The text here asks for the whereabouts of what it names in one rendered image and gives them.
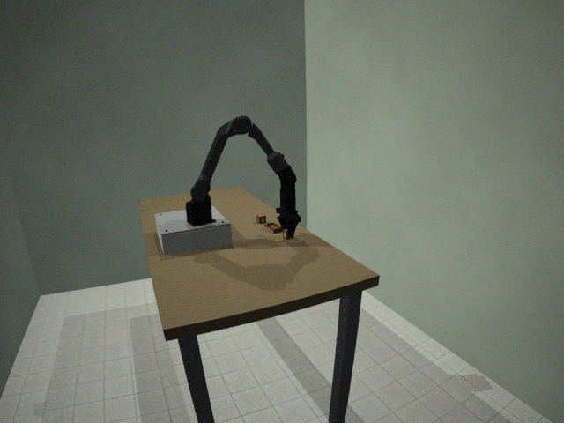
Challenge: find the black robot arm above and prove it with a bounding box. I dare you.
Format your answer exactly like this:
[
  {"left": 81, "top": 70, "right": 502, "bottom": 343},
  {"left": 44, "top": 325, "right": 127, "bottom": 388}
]
[{"left": 186, "top": 116, "right": 297, "bottom": 226}]

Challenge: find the orange rectangular tray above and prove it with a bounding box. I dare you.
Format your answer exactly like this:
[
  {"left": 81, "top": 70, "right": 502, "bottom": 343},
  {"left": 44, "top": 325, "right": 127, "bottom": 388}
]
[{"left": 264, "top": 222, "right": 282, "bottom": 234}]

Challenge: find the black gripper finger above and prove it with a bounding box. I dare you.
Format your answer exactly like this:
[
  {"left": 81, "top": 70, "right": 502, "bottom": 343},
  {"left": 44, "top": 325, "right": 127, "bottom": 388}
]
[
  {"left": 285, "top": 218, "right": 299, "bottom": 237},
  {"left": 277, "top": 215, "right": 289, "bottom": 232}
]

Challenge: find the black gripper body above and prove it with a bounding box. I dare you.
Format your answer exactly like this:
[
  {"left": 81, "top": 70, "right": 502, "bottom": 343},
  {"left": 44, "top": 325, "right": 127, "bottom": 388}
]
[{"left": 276, "top": 202, "right": 301, "bottom": 223}]

